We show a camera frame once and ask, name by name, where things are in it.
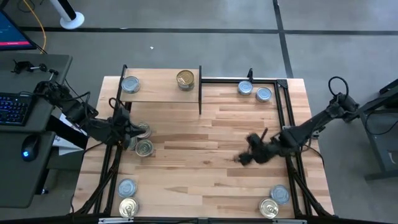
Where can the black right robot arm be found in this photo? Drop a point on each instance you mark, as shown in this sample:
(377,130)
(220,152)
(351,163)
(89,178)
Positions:
(311,126)

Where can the black aluminium rig frame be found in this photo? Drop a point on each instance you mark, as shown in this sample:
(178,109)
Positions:
(239,80)

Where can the plain-lid silver seafood can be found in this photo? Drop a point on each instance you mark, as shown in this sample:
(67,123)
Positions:
(245,87)
(263,94)
(130,84)
(127,187)

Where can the white paper sheet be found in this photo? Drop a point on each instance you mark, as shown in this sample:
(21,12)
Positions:
(66,148)

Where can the black metal side table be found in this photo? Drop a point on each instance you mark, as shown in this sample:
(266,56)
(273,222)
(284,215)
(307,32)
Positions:
(382,149)

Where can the backlit black keyboard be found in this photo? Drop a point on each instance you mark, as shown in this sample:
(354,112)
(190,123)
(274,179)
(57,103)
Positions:
(14,109)

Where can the silver edge bracket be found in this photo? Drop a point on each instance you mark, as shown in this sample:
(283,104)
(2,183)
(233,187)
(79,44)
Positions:
(115,220)
(289,221)

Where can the grey desk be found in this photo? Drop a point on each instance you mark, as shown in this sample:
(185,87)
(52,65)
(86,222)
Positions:
(18,180)

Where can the small black frame post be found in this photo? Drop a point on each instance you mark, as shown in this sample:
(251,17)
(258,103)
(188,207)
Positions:
(249,74)

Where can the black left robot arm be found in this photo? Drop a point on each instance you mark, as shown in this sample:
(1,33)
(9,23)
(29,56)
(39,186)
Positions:
(74,112)

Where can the black computer mouse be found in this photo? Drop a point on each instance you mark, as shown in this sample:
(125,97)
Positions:
(30,147)

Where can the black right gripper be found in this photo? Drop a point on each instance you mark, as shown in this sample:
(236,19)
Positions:
(264,149)

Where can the black desk clamp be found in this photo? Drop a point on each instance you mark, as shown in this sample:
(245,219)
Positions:
(21,66)
(51,73)

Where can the wooden shelf black metal frame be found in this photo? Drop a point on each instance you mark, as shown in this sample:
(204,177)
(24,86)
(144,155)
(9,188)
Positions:
(158,90)

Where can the gold-lid green label can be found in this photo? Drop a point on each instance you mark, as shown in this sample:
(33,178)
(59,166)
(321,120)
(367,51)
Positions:
(186,88)
(185,77)

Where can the computer monitor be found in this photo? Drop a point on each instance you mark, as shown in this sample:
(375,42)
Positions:
(12,31)

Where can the blue-lid can bottom right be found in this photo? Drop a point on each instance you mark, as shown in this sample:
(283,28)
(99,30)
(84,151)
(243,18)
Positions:
(280,194)

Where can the white round-base stand black pole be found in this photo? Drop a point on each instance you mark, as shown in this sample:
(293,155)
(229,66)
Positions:
(72,20)

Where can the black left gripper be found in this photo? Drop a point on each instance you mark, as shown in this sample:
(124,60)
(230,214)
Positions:
(121,127)

